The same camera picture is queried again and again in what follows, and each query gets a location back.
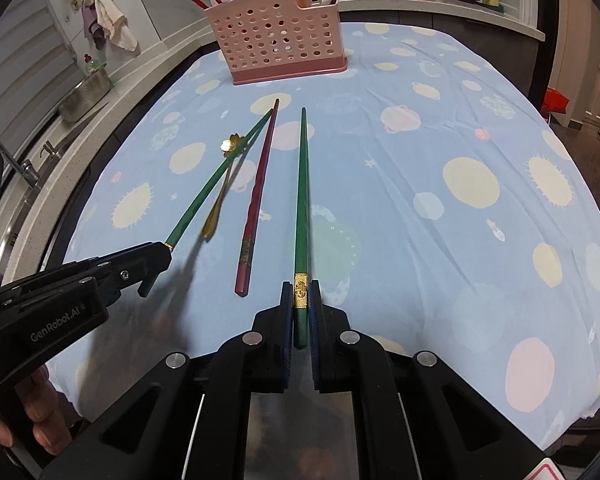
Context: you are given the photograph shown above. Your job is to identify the chrome faucet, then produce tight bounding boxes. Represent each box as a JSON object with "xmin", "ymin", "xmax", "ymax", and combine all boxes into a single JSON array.
[{"xmin": 0, "ymin": 150, "xmax": 41, "ymax": 186}]

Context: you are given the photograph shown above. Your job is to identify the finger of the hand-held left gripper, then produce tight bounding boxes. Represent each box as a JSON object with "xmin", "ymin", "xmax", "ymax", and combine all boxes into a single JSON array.
[
  {"xmin": 62, "ymin": 241, "xmax": 173, "ymax": 271},
  {"xmin": 85, "ymin": 250, "xmax": 173, "ymax": 306}
]

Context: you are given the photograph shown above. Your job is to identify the person's left hand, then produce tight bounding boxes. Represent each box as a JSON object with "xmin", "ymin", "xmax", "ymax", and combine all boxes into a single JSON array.
[{"xmin": 0, "ymin": 365, "xmax": 76, "ymax": 461}]

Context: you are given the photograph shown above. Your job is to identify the steel kitchen sink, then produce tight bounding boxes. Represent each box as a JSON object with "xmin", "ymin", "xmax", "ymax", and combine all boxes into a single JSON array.
[{"xmin": 0, "ymin": 125, "xmax": 81, "ymax": 271}]

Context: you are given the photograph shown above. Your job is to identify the red bag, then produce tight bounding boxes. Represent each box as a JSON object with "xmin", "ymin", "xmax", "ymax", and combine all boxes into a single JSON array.
[{"xmin": 540, "ymin": 90, "xmax": 571, "ymax": 116}]

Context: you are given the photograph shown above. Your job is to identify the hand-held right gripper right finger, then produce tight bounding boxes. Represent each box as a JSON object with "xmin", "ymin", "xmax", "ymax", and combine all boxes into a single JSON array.
[{"xmin": 310, "ymin": 280, "xmax": 546, "ymax": 480}]

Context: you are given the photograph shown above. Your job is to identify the steel mixing bowl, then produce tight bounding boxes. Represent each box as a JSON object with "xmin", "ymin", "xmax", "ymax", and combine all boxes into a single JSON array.
[{"xmin": 57, "ymin": 65, "xmax": 113, "ymax": 123}]

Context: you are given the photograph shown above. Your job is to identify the green chopstick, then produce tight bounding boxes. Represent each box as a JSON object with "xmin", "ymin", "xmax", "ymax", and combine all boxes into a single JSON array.
[
  {"xmin": 292, "ymin": 106, "xmax": 311, "ymax": 351},
  {"xmin": 164, "ymin": 110, "xmax": 276, "ymax": 251}
]

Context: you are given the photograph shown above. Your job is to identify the dark red chopstick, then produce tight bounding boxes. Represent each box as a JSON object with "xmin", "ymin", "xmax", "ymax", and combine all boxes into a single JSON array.
[{"xmin": 234, "ymin": 98, "xmax": 281, "ymax": 297}]

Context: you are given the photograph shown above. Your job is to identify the blue printed tablecloth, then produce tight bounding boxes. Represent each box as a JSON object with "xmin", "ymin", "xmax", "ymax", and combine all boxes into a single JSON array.
[{"xmin": 45, "ymin": 22, "xmax": 600, "ymax": 453}]

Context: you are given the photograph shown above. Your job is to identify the red bordered white card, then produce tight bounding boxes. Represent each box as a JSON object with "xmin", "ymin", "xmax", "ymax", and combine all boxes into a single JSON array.
[{"xmin": 517, "ymin": 457, "xmax": 566, "ymax": 480}]

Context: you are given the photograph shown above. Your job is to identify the white hanging towel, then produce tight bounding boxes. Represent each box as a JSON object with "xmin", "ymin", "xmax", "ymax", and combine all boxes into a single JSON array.
[{"xmin": 87, "ymin": 0, "xmax": 142, "ymax": 58}]

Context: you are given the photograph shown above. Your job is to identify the purple hanging cloth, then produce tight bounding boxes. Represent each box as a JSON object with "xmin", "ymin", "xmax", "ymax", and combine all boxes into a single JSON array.
[{"xmin": 81, "ymin": 0, "xmax": 108, "ymax": 52}]

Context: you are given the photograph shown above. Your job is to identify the gold flower spoon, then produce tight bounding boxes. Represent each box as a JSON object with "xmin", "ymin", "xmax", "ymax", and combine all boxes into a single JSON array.
[{"xmin": 200, "ymin": 132, "xmax": 246, "ymax": 241}]

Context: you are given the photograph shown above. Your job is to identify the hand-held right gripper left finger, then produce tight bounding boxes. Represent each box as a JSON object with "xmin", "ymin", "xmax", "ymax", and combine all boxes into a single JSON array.
[{"xmin": 40, "ymin": 282, "xmax": 296, "ymax": 480}]

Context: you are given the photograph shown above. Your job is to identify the white window blind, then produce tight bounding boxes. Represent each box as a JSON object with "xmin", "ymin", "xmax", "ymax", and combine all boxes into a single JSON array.
[{"xmin": 0, "ymin": 0, "xmax": 81, "ymax": 126}]

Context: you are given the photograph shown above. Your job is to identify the pink perforated utensil holder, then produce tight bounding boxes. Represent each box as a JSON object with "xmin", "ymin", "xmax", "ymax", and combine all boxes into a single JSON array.
[{"xmin": 203, "ymin": 0, "xmax": 349, "ymax": 86}]

